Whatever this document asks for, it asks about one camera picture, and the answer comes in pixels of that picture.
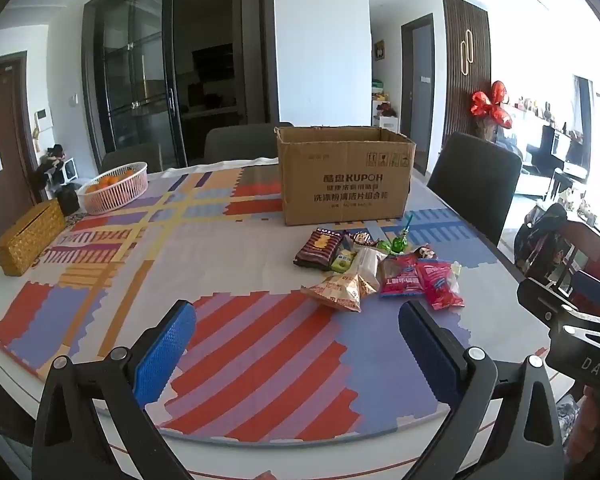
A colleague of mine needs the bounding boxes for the black plush toy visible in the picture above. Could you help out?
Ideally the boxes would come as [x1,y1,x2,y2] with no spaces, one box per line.
[34,144,66,191]

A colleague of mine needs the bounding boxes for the white small shelf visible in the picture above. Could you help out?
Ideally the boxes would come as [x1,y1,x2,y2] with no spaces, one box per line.
[50,157,78,191]

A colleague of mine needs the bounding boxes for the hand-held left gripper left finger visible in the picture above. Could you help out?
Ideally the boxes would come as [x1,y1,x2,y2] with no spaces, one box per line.
[32,299,198,480]

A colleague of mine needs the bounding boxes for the green lollipop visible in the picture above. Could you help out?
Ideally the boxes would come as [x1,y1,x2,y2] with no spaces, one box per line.
[389,213,414,253]

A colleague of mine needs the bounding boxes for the white fruit basket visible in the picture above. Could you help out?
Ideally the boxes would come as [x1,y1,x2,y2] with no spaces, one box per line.
[76,161,149,216]

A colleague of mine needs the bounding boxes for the pile of oranges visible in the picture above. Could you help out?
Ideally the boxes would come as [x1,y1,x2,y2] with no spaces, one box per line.
[86,172,136,192]

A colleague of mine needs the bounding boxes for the black cup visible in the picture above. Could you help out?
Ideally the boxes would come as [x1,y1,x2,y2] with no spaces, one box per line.
[56,183,81,217]

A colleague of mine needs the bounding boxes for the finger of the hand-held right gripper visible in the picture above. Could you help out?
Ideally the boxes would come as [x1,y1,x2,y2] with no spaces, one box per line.
[517,277,600,386]

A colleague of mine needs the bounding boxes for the orange chip packet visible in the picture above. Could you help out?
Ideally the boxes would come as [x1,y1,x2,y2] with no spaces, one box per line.
[301,266,378,313]

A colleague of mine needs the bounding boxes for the brown wooden door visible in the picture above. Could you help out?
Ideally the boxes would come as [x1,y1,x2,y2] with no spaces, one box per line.
[0,51,38,266]

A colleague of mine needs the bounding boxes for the pile of plush toys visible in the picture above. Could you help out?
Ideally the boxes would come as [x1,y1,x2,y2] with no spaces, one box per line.
[372,80,396,117]

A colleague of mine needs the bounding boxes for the red snack packet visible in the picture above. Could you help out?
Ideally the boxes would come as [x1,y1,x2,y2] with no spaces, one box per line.
[378,255,426,298]

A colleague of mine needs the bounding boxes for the yellow woven tissue box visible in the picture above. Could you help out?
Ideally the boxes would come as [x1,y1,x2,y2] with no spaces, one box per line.
[0,199,67,277]

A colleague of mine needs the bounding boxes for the striped purple biscuit packet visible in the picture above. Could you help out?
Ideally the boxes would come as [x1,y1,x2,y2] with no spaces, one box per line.
[294,230,343,272]

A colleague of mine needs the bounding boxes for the pink snack packet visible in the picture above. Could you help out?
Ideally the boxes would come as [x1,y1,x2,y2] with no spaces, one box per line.
[415,260,465,311]

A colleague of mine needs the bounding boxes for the gold wall ornament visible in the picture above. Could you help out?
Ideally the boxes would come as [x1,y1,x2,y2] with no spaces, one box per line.
[460,30,476,75]

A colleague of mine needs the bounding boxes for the dark dining chair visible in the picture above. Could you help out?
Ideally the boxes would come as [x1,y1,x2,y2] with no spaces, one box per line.
[204,122,293,163]
[426,132,523,246]
[100,142,168,175]

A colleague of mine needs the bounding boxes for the dark glass sliding door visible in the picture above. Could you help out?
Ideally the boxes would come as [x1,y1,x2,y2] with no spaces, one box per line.
[82,0,281,171]

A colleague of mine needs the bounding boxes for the black backpack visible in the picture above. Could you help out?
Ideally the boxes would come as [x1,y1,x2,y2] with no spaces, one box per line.
[513,203,571,283]

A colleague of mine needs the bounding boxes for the dark media cabinet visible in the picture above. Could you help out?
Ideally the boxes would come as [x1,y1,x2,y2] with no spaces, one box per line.
[525,125,588,186]

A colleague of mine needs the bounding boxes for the brown candy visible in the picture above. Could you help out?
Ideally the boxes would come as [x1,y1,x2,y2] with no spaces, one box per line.
[344,230,378,250]

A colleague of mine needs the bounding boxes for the dark hallway door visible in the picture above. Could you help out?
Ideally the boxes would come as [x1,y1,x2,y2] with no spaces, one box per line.
[401,14,436,176]

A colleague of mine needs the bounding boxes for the beige snack packet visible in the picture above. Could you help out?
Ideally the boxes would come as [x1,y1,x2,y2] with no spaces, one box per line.
[352,246,388,291]

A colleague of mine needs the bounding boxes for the brown cardboard box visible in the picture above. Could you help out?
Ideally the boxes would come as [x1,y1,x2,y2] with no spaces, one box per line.
[274,126,417,227]

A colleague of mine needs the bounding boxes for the colourful patterned tablecloth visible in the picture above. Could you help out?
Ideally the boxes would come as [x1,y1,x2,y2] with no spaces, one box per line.
[0,157,506,443]

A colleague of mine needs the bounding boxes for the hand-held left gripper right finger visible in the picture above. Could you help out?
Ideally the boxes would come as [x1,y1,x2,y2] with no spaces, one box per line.
[398,300,565,480]

